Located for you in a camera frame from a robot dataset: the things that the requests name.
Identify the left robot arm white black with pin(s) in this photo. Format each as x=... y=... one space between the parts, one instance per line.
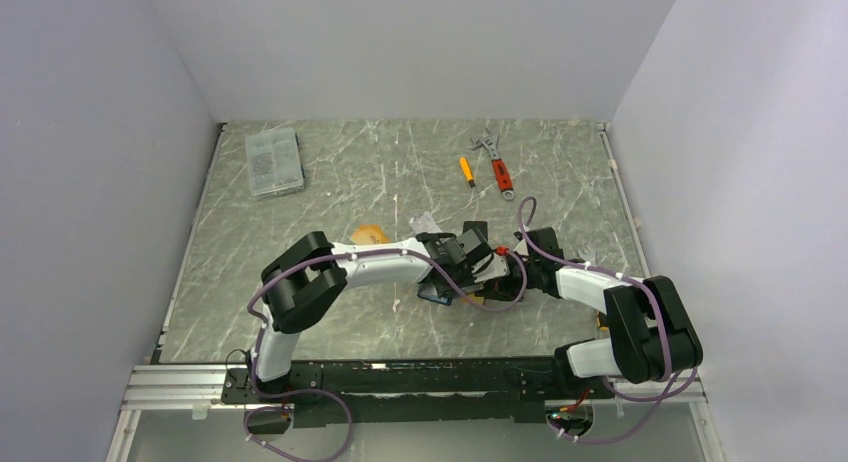
x=301 y=285

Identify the gold card stack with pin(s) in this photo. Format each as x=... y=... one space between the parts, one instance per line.
x=369 y=234

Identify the clear plastic screw box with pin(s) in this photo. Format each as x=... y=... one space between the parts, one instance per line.
x=273 y=162

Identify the orange handled screwdriver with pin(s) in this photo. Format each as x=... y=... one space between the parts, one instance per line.
x=467 y=173

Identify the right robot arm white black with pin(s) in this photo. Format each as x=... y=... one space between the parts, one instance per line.
x=650 y=335

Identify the aluminium frame rail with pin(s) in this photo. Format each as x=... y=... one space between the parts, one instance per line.
x=195 y=388

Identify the blue leather card holder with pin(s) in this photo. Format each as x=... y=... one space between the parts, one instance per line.
x=436 y=293

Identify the red handled adjustable wrench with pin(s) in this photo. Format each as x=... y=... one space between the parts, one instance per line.
x=489 y=141

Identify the black card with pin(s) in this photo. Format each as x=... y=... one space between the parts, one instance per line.
x=480 y=226

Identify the silver card stack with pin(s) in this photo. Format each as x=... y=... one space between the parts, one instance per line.
x=424 y=223

